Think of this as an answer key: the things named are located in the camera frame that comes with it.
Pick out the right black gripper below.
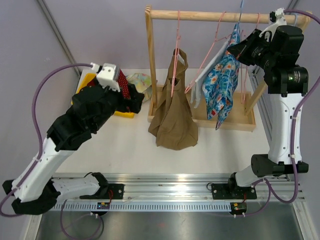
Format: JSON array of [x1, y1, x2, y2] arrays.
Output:
[[228, 29, 278, 72]]

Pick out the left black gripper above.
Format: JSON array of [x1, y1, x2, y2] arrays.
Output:
[[91, 77, 144, 132]]

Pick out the pastel floral garment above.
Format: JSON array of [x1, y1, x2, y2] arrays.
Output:
[[126, 73, 152, 103]]

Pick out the blue floral garment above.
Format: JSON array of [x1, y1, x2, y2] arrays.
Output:
[[202, 24, 241, 130]]

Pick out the brown skirt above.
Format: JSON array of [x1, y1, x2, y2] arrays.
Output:
[[148, 49, 198, 151]]

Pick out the white cloth garment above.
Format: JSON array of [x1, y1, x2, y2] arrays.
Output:
[[190, 41, 232, 109]]

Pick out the pink hanger with brown skirt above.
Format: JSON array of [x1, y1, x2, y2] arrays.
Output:
[[171, 10, 181, 97]]

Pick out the red polka dot garment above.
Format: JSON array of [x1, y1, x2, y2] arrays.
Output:
[[117, 69, 131, 100]]

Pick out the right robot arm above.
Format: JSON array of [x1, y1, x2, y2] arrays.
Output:
[[226, 25, 309, 198]]

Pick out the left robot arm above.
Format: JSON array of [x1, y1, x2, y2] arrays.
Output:
[[2, 83, 145, 215]]

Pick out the yellow plastic tray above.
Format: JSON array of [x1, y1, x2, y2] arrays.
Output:
[[75, 72, 135, 119]]

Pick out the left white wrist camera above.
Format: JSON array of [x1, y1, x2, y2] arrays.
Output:
[[90, 62, 121, 92]]

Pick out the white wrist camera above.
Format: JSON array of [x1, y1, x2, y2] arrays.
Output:
[[259, 8, 287, 43], [90, 62, 121, 92]]

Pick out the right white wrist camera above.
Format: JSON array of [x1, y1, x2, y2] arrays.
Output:
[[259, 8, 287, 43]]

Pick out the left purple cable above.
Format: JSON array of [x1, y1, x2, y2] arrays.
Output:
[[0, 62, 93, 217]]

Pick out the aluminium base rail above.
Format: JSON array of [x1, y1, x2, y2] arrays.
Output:
[[49, 173, 306, 213]]

